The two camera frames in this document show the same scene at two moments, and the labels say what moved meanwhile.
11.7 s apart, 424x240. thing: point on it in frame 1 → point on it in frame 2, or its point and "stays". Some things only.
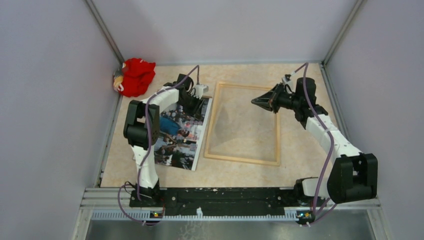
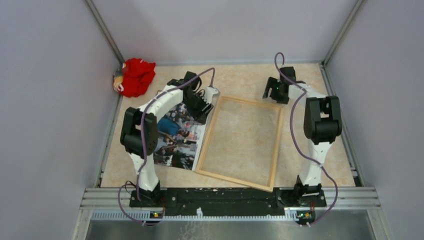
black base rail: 219,201 stays
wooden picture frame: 239,130 → 209,139
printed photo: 181,137 stays
